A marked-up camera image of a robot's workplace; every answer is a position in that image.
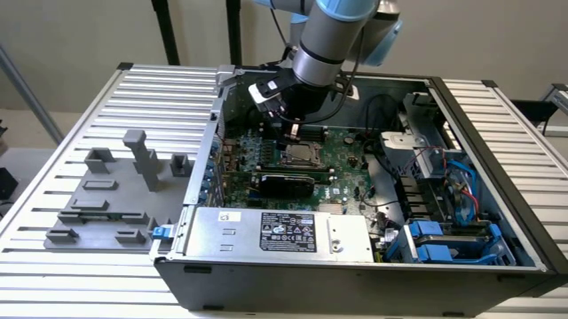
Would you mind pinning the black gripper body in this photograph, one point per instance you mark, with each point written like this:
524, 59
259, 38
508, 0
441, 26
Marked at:
306, 103

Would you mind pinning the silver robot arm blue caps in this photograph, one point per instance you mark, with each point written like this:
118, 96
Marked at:
324, 33

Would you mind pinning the silver CPU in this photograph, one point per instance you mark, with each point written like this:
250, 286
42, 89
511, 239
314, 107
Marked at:
302, 153

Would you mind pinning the CPU in socket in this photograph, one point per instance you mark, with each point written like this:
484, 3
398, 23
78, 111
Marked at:
306, 161

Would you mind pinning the black RAM slot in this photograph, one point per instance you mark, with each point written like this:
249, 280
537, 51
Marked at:
293, 170

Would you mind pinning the round coin battery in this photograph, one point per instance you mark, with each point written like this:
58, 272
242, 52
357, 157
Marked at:
350, 140

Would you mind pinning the black graphics card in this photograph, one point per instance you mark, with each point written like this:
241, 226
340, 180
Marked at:
286, 184

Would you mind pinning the green motherboard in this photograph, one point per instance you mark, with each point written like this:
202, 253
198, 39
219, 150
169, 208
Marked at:
341, 172

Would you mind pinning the silver chipset heatsink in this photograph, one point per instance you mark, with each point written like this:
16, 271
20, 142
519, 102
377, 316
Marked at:
332, 208

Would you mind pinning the black stand pole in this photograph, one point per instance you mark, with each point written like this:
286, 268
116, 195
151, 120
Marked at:
167, 33
234, 33

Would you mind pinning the silver metal drive cage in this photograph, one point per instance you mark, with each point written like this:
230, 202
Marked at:
412, 143

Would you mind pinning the silver power supply unit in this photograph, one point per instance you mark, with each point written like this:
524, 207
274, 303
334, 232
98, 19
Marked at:
249, 236

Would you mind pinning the black fan shroud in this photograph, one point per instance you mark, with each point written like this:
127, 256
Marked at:
417, 199

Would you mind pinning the blue case latch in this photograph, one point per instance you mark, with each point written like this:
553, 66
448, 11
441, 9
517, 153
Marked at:
161, 232

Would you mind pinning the grey parts rack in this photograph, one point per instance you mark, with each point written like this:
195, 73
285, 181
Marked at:
111, 202

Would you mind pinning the blue disk bay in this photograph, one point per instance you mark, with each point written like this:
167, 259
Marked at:
425, 239

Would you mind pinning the black open PC case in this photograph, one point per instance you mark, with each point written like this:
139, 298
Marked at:
354, 285

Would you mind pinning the black box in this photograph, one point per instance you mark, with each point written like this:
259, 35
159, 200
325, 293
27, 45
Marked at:
529, 111

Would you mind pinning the grey metal pole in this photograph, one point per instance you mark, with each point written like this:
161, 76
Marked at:
31, 96

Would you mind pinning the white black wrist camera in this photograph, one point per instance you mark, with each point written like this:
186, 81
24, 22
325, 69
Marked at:
265, 94

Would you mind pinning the aluminium frame rail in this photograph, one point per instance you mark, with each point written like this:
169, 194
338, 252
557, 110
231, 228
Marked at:
555, 99

